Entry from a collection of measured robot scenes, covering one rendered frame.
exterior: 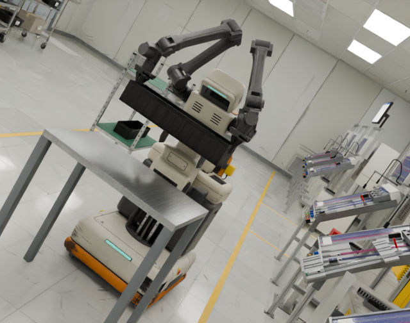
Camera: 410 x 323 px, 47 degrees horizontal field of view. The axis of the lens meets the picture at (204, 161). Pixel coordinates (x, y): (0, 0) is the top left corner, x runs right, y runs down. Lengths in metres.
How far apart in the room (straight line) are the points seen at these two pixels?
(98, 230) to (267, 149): 9.21
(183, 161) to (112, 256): 0.67
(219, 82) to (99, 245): 1.13
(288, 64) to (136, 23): 3.95
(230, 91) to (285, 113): 9.22
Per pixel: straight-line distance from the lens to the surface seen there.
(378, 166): 7.70
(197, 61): 2.53
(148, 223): 2.93
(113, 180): 1.94
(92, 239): 2.81
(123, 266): 2.75
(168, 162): 2.64
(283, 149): 11.72
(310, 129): 11.69
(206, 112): 2.57
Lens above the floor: 1.40
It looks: 11 degrees down
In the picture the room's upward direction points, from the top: 32 degrees clockwise
